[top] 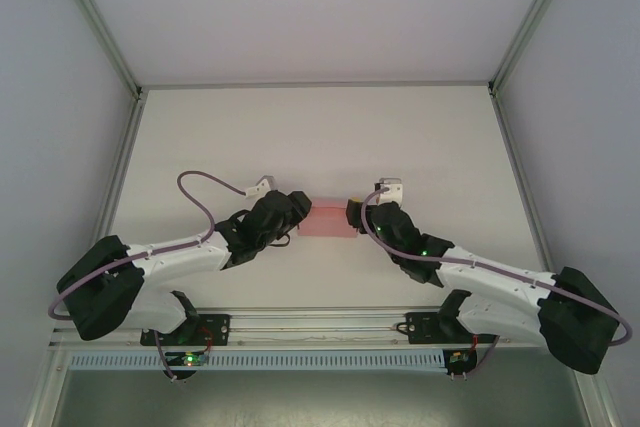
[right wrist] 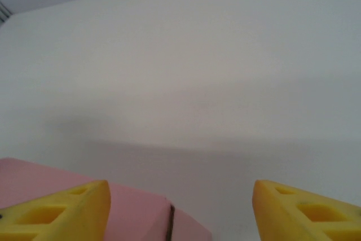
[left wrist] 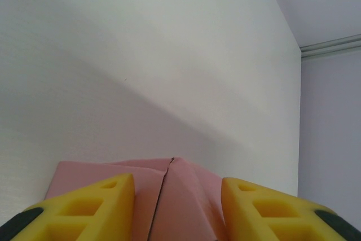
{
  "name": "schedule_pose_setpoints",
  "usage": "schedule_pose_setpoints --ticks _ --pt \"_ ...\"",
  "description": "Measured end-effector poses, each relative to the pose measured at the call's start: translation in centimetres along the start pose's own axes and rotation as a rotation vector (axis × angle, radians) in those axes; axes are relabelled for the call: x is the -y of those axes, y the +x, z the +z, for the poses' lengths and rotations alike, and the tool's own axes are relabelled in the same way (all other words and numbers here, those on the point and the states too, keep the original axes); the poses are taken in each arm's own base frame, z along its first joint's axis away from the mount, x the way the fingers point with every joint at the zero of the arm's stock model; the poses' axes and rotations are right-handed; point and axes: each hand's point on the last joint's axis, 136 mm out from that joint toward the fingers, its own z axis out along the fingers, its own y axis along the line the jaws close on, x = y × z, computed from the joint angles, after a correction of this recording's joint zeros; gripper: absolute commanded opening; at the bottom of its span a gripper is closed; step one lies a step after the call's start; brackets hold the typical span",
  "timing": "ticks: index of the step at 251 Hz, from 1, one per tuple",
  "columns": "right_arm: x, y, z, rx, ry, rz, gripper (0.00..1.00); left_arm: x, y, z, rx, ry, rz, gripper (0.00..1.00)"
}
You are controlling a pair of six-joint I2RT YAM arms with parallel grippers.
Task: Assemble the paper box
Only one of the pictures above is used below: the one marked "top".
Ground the pink paper box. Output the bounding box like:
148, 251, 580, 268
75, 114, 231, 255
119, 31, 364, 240
297, 196, 359, 239

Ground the circuit board with green light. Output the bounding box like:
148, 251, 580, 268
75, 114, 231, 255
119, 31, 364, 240
167, 351, 211, 368

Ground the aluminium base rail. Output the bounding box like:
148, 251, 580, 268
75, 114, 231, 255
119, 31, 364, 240
49, 305, 591, 351

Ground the aluminium frame side rail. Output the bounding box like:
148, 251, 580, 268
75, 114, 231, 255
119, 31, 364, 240
488, 91, 617, 427
27, 91, 147, 427

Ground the white slotted cable duct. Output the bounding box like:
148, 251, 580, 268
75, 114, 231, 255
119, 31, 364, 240
67, 349, 446, 373

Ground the aluminium frame post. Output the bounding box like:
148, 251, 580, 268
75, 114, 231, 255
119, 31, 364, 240
488, 0, 576, 98
49, 0, 146, 98

